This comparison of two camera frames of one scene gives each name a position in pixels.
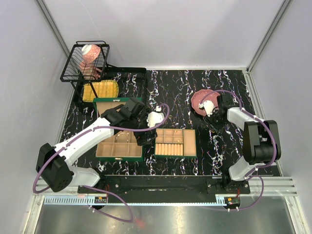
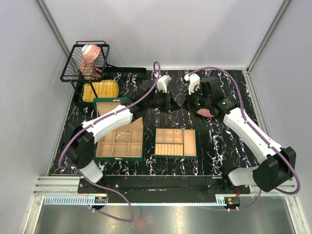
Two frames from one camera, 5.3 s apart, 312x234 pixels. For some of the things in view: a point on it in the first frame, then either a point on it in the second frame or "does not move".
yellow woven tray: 105,88 does not move
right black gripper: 217,126 -> 193,109
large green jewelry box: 122,146 does not move
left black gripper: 141,137 -> 170,104
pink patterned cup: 88,71 does not move
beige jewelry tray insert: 175,143 does not move
